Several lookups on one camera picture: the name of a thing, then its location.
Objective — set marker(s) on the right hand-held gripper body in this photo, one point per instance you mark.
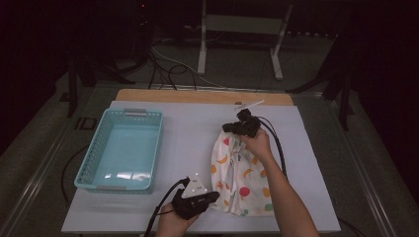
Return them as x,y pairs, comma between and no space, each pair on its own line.
248,125

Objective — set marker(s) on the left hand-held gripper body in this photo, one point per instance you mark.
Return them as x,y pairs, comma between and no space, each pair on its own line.
189,204

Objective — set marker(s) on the white baby pants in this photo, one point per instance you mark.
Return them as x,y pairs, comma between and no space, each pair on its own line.
240,177

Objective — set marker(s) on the light blue plastic basket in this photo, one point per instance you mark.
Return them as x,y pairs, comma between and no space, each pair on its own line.
122,148

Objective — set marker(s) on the person's right hand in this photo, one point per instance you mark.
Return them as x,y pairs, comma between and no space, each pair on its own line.
258,144

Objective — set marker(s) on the person's left hand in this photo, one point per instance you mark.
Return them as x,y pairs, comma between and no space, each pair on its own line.
174,222

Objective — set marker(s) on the wooden table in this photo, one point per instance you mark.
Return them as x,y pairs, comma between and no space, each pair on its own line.
197,97

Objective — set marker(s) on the white table mat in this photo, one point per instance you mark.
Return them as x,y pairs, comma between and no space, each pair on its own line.
184,131

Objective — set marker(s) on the black stand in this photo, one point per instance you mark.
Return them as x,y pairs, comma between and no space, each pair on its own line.
344,105
72,89

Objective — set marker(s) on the white metal stand frame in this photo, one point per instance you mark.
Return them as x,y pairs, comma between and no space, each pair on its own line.
243,24

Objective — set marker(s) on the black rectangular floor frame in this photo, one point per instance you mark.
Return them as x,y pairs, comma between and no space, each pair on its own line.
78,123

